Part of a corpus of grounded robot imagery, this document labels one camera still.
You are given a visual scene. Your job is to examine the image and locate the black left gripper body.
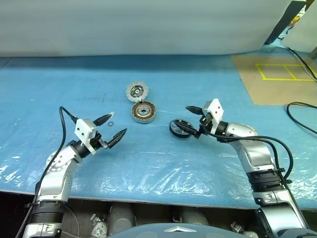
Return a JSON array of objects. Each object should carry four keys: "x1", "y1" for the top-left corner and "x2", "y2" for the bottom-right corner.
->
[{"x1": 89, "y1": 131, "x2": 111, "y2": 151}]

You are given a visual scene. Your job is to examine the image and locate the blue plastic table cover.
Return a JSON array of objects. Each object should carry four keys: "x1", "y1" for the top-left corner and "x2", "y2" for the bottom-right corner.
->
[{"x1": 0, "y1": 42, "x2": 317, "y2": 210}]

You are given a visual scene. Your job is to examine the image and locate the thin black and white cables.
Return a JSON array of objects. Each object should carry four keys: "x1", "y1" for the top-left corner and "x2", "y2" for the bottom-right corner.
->
[{"x1": 286, "y1": 46, "x2": 317, "y2": 81}]

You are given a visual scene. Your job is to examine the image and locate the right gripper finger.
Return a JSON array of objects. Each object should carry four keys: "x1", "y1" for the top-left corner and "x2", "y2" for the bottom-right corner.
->
[
  {"x1": 177, "y1": 122, "x2": 201, "y2": 138},
  {"x1": 185, "y1": 106, "x2": 204, "y2": 116}
]

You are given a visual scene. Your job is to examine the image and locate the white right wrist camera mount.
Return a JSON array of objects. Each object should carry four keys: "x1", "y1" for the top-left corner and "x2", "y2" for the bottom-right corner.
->
[{"x1": 202, "y1": 98, "x2": 225, "y2": 136}]

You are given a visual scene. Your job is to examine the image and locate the dark grey panel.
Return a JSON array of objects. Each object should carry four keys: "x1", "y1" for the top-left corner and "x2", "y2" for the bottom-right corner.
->
[{"x1": 264, "y1": 0, "x2": 308, "y2": 46}]

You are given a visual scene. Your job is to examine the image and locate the black cable loop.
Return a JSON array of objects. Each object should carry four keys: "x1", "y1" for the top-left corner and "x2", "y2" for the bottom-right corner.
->
[{"x1": 286, "y1": 102, "x2": 317, "y2": 136}]

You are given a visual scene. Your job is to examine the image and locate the white foam backdrop sheet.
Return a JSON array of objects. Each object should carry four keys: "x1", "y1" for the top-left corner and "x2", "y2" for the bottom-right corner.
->
[{"x1": 0, "y1": 0, "x2": 294, "y2": 59}]

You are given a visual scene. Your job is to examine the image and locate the brown cardboard sheet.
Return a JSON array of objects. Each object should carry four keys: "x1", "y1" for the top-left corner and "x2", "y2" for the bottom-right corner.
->
[{"x1": 231, "y1": 54, "x2": 317, "y2": 106}]

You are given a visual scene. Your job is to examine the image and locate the motor stator with copper windings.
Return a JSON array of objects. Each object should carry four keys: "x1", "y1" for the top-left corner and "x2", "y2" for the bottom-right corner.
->
[{"x1": 129, "y1": 101, "x2": 158, "y2": 123}]

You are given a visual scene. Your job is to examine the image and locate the silver round motor cover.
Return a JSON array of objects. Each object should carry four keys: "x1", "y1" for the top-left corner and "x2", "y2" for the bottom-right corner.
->
[{"x1": 125, "y1": 83, "x2": 150, "y2": 102}]

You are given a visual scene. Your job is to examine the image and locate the grey robot torso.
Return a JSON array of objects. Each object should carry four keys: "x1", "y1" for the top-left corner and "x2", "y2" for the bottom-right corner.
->
[{"x1": 106, "y1": 223, "x2": 251, "y2": 238}]

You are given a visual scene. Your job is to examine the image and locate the white board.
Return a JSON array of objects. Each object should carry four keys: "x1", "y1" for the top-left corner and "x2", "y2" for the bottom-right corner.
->
[{"x1": 281, "y1": 0, "x2": 317, "y2": 60}]

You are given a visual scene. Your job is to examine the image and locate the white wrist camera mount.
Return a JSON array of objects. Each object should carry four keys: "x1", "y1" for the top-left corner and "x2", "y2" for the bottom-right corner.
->
[
  {"x1": 202, "y1": 98, "x2": 225, "y2": 136},
  {"x1": 74, "y1": 118, "x2": 99, "y2": 156}
]

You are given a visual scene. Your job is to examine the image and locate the small white bracket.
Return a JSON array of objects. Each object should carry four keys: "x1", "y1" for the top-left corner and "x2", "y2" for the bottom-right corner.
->
[
  {"x1": 90, "y1": 214, "x2": 108, "y2": 236},
  {"x1": 231, "y1": 222, "x2": 258, "y2": 238}
]

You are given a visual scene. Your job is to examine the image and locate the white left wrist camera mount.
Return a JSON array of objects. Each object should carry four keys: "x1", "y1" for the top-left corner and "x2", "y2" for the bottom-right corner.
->
[{"x1": 74, "y1": 118, "x2": 99, "y2": 156}]

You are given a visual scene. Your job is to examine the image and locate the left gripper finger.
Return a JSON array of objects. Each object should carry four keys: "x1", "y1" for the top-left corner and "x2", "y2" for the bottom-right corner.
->
[
  {"x1": 106, "y1": 128, "x2": 128, "y2": 149},
  {"x1": 93, "y1": 112, "x2": 115, "y2": 127}
]

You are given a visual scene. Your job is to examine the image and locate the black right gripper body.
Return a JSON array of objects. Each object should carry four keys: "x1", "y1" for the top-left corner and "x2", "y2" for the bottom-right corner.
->
[{"x1": 197, "y1": 112, "x2": 215, "y2": 136}]

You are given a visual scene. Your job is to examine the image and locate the black motor rotor cap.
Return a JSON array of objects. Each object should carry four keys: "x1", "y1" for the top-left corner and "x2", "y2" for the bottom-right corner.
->
[{"x1": 169, "y1": 119, "x2": 193, "y2": 139}]

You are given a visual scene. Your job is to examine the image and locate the grey rounded cylinder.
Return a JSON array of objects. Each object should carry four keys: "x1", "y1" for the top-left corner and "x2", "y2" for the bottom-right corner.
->
[
  {"x1": 178, "y1": 207, "x2": 210, "y2": 226},
  {"x1": 107, "y1": 203, "x2": 136, "y2": 235}
]

